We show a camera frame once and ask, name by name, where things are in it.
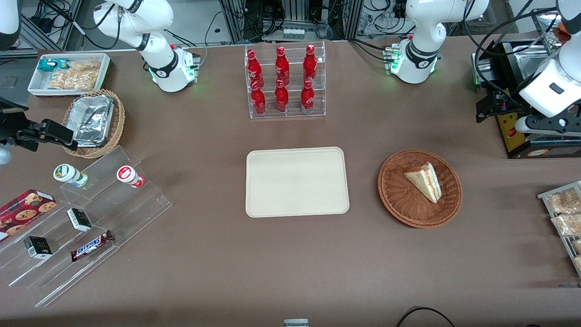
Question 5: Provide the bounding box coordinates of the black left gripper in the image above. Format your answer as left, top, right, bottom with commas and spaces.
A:
476, 90, 581, 134

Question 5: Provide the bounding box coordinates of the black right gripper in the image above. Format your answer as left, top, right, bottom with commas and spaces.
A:
0, 98, 79, 152

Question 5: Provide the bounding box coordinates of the triangular sandwich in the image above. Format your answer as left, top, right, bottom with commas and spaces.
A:
404, 162, 442, 204

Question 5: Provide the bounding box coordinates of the oval tan wicker basket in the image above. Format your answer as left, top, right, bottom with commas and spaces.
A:
63, 89, 126, 159

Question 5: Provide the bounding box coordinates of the grey snack display tray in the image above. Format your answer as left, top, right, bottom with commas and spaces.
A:
537, 180, 581, 278

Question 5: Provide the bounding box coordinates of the round brown wicker basket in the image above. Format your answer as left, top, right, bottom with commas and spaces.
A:
378, 149, 463, 228

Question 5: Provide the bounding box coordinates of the beige plastic tray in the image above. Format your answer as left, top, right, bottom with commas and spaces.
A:
246, 147, 350, 218

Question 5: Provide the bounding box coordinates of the black food warmer machine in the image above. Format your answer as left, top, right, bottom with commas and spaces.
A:
471, 8, 581, 159

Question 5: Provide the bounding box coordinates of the aluminium foil container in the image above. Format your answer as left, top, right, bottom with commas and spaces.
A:
73, 95, 115, 147

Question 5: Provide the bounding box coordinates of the green label yogurt cup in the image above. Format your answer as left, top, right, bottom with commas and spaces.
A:
53, 163, 89, 188

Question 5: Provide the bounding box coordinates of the white rectangular snack bin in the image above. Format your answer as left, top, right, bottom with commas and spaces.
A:
28, 53, 112, 98

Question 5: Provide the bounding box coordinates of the steel warmer pan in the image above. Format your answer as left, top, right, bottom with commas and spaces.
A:
515, 45, 555, 82

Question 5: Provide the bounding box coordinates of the clear bag of crackers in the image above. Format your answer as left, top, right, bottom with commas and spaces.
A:
48, 61, 101, 90

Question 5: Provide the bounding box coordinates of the teal snack packet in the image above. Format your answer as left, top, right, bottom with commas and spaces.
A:
38, 59, 72, 72

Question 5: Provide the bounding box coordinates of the red label yogurt cup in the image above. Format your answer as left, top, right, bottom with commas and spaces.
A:
116, 165, 145, 188

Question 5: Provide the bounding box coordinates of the red cookie box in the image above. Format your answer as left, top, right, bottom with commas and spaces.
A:
0, 189, 58, 242

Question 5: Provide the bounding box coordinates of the small black green box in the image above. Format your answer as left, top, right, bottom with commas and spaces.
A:
24, 236, 53, 260
67, 208, 93, 233

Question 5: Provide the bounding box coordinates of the clear acrylic stepped shelf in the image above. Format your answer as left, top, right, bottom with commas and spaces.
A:
0, 145, 173, 308

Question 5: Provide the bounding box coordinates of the Snickers chocolate bar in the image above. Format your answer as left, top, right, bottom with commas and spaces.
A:
70, 230, 114, 262

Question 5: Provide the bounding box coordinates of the white outlet strip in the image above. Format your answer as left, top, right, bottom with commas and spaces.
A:
361, 11, 409, 37

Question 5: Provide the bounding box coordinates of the red drink bottle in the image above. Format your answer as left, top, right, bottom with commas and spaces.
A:
246, 49, 265, 88
303, 44, 318, 82
251, 81, 267, 115
275, 79, 289, 113
275, 46, 290, 86
301, 80, 315, 114

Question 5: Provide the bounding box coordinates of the clear acrylic bottle rack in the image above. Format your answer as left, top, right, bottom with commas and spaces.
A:
244, 41, 326, 119

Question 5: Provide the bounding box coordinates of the aluminium equipment frame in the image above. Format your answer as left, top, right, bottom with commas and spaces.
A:
220, 0, 364, 42

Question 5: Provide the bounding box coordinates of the black floor cable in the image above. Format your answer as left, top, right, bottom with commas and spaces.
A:
395, 307, 456, 327

